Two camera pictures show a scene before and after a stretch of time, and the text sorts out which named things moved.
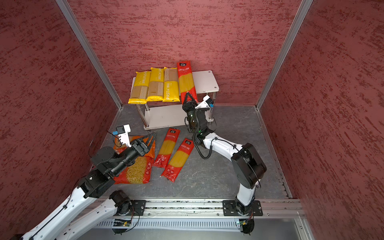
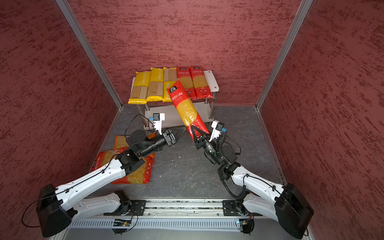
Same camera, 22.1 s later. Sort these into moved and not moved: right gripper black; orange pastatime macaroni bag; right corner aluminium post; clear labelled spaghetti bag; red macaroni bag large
Moved: clear labelled spaghetti bag; right gripper black
Not moved: orange pastatime macaroni bag; red macaroni bag large; right corner aluminium post
